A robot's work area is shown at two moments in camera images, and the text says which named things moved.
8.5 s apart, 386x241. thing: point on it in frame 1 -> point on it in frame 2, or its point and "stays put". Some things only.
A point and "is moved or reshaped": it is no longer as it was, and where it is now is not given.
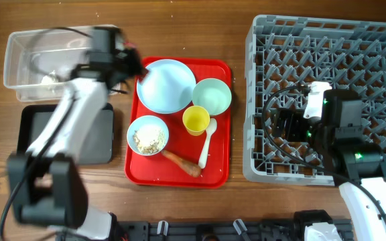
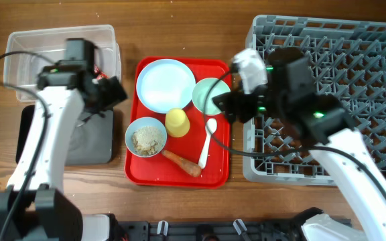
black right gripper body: x=278 y=124 -> x=234 y=107
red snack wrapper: x=131 y=45 is moved or reshaped
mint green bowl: x=212 y=94 stays put
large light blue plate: x=167 y=87 stays put
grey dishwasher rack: x=366 y=56 stays put
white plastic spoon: x=211 y=128 stays put
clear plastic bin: x=37 y=63 stays put
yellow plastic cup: x=196 y=119 -> x=177 y=122
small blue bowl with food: x=147 y=135 stays put
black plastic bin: x=96 y=144 stays put
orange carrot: x=191 y=168 stays put
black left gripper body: x=126 y=59 -> x=111 y=92
